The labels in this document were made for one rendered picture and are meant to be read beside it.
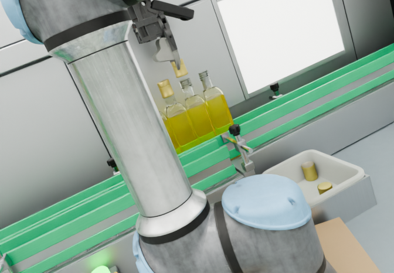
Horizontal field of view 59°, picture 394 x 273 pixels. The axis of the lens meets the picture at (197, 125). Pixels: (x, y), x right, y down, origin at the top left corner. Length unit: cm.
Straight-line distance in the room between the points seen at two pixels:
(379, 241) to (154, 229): 48
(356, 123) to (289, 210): 73
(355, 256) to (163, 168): 40
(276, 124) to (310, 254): 57
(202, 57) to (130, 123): 68
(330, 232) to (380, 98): 58
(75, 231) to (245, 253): 48
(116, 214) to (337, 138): 69
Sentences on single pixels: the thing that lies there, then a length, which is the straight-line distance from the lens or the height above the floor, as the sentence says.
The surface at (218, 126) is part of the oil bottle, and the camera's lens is 99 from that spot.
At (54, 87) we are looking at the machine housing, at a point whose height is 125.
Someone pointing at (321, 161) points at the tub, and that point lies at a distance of 99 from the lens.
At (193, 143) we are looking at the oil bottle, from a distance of 98.
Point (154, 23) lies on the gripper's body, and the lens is 93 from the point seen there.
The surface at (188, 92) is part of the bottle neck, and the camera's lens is 96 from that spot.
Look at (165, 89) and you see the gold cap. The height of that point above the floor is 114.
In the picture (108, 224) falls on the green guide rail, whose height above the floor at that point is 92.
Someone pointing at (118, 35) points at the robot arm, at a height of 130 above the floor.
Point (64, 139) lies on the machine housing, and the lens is 111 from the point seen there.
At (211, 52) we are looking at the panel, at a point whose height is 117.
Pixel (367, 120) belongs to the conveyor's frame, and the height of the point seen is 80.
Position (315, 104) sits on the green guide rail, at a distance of 112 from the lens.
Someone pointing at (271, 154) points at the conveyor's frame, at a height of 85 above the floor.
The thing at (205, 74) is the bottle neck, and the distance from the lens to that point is 98.
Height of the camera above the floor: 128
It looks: 16 degrees down
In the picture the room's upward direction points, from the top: 22 degrees counter-clockwise
